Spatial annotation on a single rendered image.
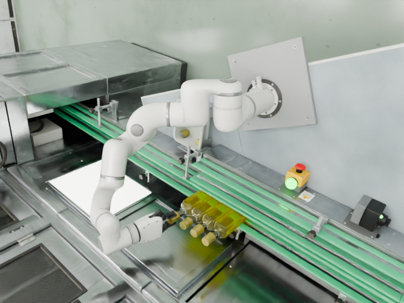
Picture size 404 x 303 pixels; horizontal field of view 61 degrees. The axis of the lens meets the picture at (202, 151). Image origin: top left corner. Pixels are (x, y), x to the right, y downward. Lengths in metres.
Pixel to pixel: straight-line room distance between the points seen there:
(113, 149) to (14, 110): 0.85
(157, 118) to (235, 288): 0.71
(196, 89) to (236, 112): 0.15
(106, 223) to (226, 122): 0.52
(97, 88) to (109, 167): 1.01
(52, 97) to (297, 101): 1.26
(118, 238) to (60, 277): 0.29
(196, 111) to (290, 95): 0.40
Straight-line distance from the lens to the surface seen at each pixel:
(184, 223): 1.35
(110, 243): 1.26
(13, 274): 1.51
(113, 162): 1.18
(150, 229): 1.32
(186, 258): 1.42
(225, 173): 1.44
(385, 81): 1.25
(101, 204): 1.31
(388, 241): 1.35
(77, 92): 2.06
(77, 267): 1.47
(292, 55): 1.32
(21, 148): 2.02
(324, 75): 1.30
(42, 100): 1.97
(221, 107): 1.11
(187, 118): 1.13
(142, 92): 2.36
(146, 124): 1.13
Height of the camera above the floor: 1.95
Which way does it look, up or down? 44 degrees down
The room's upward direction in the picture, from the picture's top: 117 degrees counter-clockwise
